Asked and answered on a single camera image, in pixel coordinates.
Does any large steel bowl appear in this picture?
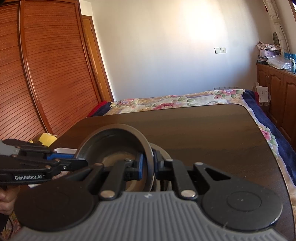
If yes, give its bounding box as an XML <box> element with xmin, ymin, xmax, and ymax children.
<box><xmin>141</xmin><ymin>142</ymin><xmax>171</xmax><ymax>192</ymax></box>

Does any floral quilted bed cover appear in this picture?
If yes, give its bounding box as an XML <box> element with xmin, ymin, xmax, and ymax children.
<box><xmin>102</xmin><ymin>89</ymin><xmax>296</xmax><ymax>186</ymax></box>

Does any dark blue bed blanket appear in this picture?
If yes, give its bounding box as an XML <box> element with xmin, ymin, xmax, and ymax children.
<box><xmin>243</xmin><ymin>90</ymin><xmax>295</xmax><ymax>169</ymax></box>

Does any medium steel bowl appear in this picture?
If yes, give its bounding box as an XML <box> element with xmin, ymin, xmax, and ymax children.
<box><xmin>74</xmin><ymin>123</ymin><xmax>154</xmax><ymax>191</ymax></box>

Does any wooden louvered wardrobe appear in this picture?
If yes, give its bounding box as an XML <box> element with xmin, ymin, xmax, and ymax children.
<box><xmin>1</xmin><ymin>1</ymin><xmax>113</xmax><ymax>141</ymax></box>

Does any wooden low cabinet row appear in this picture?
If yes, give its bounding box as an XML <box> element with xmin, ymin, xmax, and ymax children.
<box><xmin>257</xmin><ymin>63</ymin><xmax>296</xmax><ymax>148</ymax></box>

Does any yellow cloth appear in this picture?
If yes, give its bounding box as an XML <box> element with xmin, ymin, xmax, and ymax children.
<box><xmin>29</xmin><ymin>133</ymin><xmax>57</xmax><ymax>147</ymax></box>

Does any white wall socket strip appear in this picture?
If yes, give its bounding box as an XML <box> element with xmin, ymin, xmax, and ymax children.
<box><xmin>213</xmin><ymin>86</ymin><xmax>239</xmax><ymax>90</ymax></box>

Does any patterned window curtain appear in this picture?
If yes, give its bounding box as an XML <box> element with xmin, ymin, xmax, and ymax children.
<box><xmin>263</xmin><ymin>0</ymin><xmax>290</xmax><ymax>56</ymax></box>

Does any person's left hand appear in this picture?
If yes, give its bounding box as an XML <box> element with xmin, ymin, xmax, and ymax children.
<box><xmin>0</xmin><ymin>186</ymin><xmax>21</xmax><ymax>215</ymax></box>

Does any white floral rectangular plate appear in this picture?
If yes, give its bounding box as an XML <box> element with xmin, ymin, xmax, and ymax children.
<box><xmin>54</xmin><ymin>148</ymin><xmax>77</xmax><ymax>155</ymax></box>

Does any white wall switch panel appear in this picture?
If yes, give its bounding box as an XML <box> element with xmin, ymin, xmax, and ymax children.
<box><xmin>215</xmin><ymin>47</ymin><xmax>226</xmax><ymax>54</ymax></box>

